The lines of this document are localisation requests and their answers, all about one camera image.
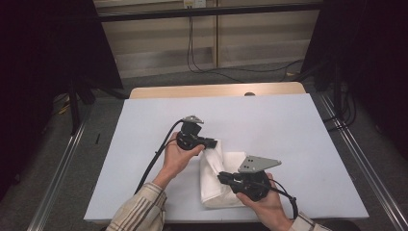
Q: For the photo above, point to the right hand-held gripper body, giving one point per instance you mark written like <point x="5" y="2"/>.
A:
<point x="256" y="184"/>

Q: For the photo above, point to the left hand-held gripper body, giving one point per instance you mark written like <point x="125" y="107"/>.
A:
<point x="189" y="138"/>

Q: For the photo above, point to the white baby shirt chick print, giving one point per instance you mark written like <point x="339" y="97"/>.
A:
<point x="211" y="186"/>

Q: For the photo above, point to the person's left hand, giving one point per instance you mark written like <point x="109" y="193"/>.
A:
<point x="174" y="160"/>

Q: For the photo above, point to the person's right hand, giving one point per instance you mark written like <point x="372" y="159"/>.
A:
<point x="269" y="208"/>

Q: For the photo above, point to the wooden table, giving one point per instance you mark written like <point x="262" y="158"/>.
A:
<point x="208" y="89"/>

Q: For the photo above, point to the small dark round object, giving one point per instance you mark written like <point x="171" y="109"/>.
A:
<point x="249" y="94"/>

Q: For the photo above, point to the small black floor piece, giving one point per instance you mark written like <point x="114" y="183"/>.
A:
<point x="97" y="138"/>

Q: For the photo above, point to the black metal stand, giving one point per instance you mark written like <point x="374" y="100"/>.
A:
<point x="74" y="106"/>

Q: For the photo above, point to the black horizontal bar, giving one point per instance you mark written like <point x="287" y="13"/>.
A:
<point x="208" y="12"/>

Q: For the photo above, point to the dark curtain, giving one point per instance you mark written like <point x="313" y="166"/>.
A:
<point x="38" y="64"/>
<point x="372" y="48"/>

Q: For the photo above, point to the white wall socket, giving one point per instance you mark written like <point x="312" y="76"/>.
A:
<point x="194" y="3"/>

